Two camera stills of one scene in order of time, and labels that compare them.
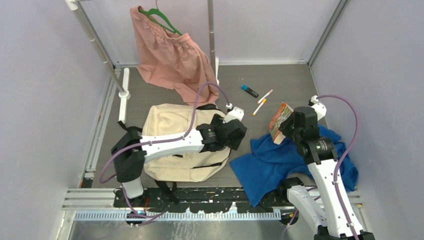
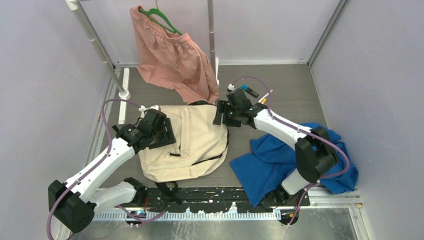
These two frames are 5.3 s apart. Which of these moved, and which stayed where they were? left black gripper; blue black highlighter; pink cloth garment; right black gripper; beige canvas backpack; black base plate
Moved: right black gripper; left black gripper
Stayed: black base plate; beige canvas backpack; blue black highlighter; pink cloth garment
